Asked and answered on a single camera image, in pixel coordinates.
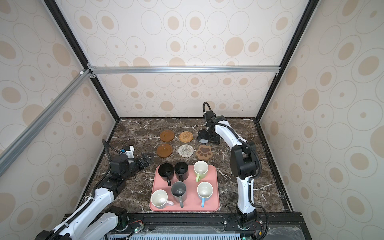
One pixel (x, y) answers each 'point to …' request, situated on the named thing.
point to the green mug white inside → (200, 168)
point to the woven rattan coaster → (186, 136)
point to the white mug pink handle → (159, 199)
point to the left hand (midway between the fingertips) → (153, 155)
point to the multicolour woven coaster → (186, 151)
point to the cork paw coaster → (204, 152)
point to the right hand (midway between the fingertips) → (205, 140)
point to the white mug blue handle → (205, 191)
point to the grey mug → (179, 192)
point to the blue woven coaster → (203, 141)
